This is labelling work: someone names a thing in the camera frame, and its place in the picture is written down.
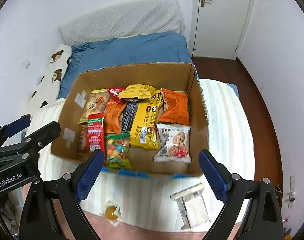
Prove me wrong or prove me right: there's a brown snack packet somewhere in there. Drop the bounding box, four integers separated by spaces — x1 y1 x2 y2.
78 123 89 154

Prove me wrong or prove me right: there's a red stick snack packet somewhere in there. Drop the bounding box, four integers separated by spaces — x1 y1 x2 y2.
87 113 105 154

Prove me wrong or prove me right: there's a colourful fruit candy bag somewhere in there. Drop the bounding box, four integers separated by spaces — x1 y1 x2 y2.
105 133 132 170

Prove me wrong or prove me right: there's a clear white wafer packet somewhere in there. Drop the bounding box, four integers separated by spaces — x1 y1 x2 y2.
170 183 211 230

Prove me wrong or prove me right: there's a white oat cookie packet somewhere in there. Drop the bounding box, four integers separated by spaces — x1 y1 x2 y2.
154 123 191 164

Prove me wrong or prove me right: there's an orange snack packet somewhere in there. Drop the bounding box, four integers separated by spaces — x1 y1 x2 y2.
158 88 190 126
104 99 127 134

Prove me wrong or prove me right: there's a yellow cracker packet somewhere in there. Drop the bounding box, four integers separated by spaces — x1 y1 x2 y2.
79 88 110 124

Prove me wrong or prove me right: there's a large yellow black snack bag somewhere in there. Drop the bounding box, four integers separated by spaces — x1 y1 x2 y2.
122 90 163 150

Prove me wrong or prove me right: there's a small red triangle packet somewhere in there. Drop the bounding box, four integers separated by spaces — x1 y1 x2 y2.
106 87 126 103

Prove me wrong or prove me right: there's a small yellow snack packet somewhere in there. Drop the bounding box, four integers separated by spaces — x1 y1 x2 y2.
118 83 156 100

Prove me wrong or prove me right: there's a bear print long pillow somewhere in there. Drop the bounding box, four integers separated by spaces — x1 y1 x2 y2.
21 44 72 116

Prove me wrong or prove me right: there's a cardboard milk box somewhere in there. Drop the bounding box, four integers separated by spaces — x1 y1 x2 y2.
51 63 209 177

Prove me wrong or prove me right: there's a white power strip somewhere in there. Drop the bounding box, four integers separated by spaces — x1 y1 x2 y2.
287 176 296 209

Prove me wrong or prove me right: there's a white quilted headboard cushion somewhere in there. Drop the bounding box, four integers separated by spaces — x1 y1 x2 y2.
59 0 185 47

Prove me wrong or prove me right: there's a white door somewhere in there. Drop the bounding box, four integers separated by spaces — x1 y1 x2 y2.
193 0 251 60

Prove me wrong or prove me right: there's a wall socket by bed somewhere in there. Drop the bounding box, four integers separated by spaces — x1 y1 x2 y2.
22 59 30 69

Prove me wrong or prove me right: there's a door handle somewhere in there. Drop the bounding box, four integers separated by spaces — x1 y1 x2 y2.
200 0 213 8

